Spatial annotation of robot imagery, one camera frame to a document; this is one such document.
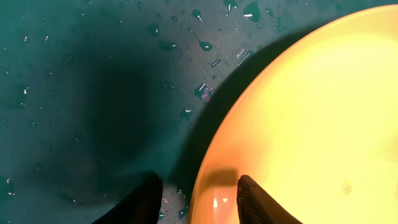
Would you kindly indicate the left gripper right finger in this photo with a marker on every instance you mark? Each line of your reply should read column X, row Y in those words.
column 256, row 206

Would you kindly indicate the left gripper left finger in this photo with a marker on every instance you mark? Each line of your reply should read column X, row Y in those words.
column 140, row 206

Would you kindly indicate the yellow plate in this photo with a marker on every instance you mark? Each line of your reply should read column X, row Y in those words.
column 316, row 129

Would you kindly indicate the blue plastic tray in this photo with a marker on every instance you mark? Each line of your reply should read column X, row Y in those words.
column 95, row 94

